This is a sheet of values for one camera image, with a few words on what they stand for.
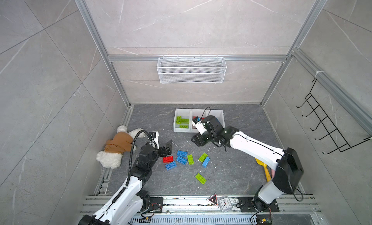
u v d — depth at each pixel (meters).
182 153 0.90
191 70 1.00
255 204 0.65
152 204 0.73
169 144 0.78
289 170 0.43
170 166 0.86
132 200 0.59
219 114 1.09
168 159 0.88
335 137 0.65
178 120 1.05
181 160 0.88
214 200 0.75
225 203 0.73
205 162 0.86
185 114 1.11
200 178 0.82
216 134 0.62
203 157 0.90
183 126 1.04
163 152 0.73
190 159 0.88
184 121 1.07
